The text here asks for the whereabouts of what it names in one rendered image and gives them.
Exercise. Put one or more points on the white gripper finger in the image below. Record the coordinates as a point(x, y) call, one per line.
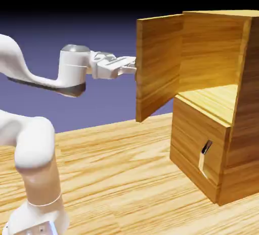
point(128, 70)

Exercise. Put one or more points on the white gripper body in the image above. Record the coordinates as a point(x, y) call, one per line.
point(106, 71)

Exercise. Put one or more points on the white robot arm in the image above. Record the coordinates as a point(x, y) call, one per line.
point(34, 138)

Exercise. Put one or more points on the light wooden cabinet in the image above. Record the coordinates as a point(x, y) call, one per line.
point(242, 117)

